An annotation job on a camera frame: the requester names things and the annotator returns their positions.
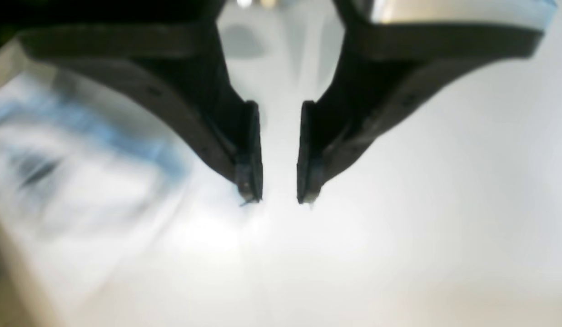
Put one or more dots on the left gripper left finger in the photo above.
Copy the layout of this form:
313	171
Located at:
164	55

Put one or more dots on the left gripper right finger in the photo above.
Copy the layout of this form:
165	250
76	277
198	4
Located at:
396	55

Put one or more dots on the white t-shirt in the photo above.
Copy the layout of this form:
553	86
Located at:
89	182

